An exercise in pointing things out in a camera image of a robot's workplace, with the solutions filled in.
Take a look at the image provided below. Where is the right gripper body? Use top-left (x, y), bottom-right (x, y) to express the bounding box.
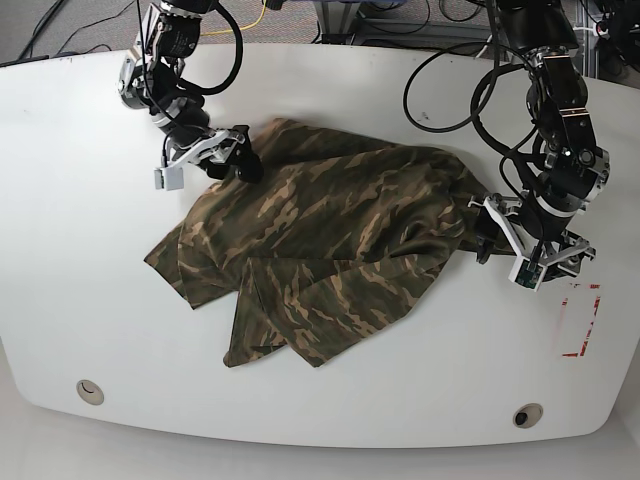
top-left (167, 125), bottom-right (249, 171)

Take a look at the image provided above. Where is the camouflage t-shirt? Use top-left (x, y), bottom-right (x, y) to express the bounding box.
top-left (145, 118), bottom-right (486, 368)

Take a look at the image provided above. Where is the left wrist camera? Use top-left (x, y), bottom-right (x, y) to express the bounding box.
top-left (508, 256), bottom-right (547, 292)

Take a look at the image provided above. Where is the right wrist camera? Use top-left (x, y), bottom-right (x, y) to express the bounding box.
top-left (154, 166), bottom-right (184, 191)

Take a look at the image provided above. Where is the yellow cable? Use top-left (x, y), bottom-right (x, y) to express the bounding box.
top-left (199, 0), bottom-right (265, 39)

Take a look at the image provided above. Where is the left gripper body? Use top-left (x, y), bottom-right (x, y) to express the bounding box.
top-left (468, 193), bottom-right (596, 280)

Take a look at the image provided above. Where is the red tape rectangle marking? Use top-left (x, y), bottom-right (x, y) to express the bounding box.
top-left (555, 283), bottom-right (603, 358)

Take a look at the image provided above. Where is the left table cable grommet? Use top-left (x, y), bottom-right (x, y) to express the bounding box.
top-left (76, 379), bottom-right (105, 406)

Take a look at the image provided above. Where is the black looped cable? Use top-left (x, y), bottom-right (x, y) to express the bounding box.
top-left (402, 39), bottom-right (536, 134)

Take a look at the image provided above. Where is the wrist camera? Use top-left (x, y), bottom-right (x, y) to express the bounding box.
top-left (508, 256), bottom-right (547, 292)
top-left (154, 166), bottom-right (184, 191)

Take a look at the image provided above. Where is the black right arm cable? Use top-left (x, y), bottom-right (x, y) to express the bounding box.
top-left (169, 0), bottom-right (246, 97)

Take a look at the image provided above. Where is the table cable grommet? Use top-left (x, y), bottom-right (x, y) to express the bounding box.
top-left (513, 403), bottom-right (544, 429)
top-left (76, 379), bottom-right (105, 406)

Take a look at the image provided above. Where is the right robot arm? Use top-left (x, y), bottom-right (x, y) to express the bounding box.
top-left (118, 1), bottom-right (264, 191)

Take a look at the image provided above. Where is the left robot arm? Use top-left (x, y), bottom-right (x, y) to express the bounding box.
top-left (470, 1), bottom-right (610, 291)

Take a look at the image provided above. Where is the right table cable grommet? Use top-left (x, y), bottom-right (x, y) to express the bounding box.
top-left (513, 403), bottom-right (544, 429)

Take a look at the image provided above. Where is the aluminium frame stand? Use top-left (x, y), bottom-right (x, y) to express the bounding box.
top-left (311, 1), bottom-right (389, 45)

